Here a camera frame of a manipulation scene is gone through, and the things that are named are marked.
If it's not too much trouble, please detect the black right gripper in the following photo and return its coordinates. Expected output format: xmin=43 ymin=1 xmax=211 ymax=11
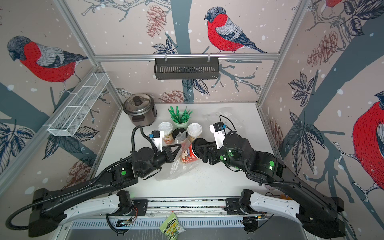
xmin=195 ymin=139 xmax=250 ymax=173

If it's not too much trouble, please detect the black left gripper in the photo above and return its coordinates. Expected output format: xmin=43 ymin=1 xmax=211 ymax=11
xmin=140 ymin=143 xmax=183 ymax=179

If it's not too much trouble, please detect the clear plastic carrier bag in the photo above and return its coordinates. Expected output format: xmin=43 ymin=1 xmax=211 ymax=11
xmin=155 ymin=138 xmax=202 ymax=182

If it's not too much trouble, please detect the black lid red cup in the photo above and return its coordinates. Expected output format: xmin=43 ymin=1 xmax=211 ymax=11
xmin=181 ymin=138 xmax=208 ymax=164
xmin=173 ymin=128 xmax=188 ymax=143

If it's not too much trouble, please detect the white lid cup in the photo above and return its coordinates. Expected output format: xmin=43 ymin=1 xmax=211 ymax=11
xmin=187 ymin=123 xmax=203 ymax=143
xmin=158 ymin=122 xmax=174 ymax=145

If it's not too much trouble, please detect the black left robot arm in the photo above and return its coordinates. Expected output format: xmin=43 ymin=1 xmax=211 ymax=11
xmin=6 ymin=131 xmax=182 ymax=238

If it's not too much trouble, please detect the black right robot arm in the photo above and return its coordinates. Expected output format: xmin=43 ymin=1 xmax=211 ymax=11
xmin=192 ymin=134 xmax=346 ymax=239

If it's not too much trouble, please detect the green straw holder cup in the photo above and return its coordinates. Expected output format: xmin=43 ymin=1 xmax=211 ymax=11
xmin=171 ymin=118 xmax=190 ymax=129

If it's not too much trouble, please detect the green straws bundle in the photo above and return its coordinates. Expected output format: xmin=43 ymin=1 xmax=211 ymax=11
xmin=168 ymin=106 xmax=193 ymax=122

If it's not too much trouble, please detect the spare clear plastic bag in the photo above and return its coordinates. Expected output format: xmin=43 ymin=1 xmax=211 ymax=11
xmin=205 ymin=107 xmax=246 ymax=137

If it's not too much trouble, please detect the silver rice cooker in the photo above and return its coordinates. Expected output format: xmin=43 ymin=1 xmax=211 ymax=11
xmin=123 ymin=94 xmax=158 ymax=127

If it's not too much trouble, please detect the green snack packet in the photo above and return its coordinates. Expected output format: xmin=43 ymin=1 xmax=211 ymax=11
xmin=159 ymin=212 xmax=186 ymax=240

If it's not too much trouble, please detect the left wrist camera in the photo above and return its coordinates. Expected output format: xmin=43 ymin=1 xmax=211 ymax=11
xmin=150 ymin=130 xmax=165 ymax=152

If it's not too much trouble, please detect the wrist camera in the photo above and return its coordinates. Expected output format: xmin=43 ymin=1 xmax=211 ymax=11
xmin=150 ymin=130 xmax=165 ymax=152
xmin=210 ymin=122 xmax=226 ymax=149

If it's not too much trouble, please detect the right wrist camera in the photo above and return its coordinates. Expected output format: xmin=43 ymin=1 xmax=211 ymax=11
xmin=210 ymin=122 xmax=226 ymax=149

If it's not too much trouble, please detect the black hanging wire basket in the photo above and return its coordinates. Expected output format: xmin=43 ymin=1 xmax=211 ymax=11
xmin=154 ymin=58 xmax=220 ymax=80

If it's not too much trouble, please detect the white wire mesh shelf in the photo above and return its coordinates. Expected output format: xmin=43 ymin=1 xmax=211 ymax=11
xmin=48 ymin=73 xmax=110 ymax=137

